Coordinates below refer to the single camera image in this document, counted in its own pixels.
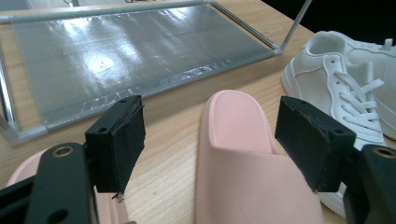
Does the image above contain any pink slipper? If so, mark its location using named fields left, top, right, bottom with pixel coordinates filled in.
left=195, top=89, right=326, bottom=224
left=6, top=147, right=130, bottom=224

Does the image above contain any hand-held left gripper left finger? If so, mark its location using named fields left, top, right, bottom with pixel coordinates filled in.
left=84, top=94, right=147, bottom=194

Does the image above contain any white sneaker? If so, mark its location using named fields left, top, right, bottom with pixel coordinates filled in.
left=280, top=30, right=389, bottom=218
left=335, top=30, right=396, bottom=141

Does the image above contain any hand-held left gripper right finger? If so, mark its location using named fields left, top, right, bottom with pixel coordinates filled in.
left=274, top=95, right=358, bottom=193

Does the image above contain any grey metal shoe rack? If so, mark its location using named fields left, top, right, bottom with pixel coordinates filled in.
left=0, top=0, right=314, bottom=147

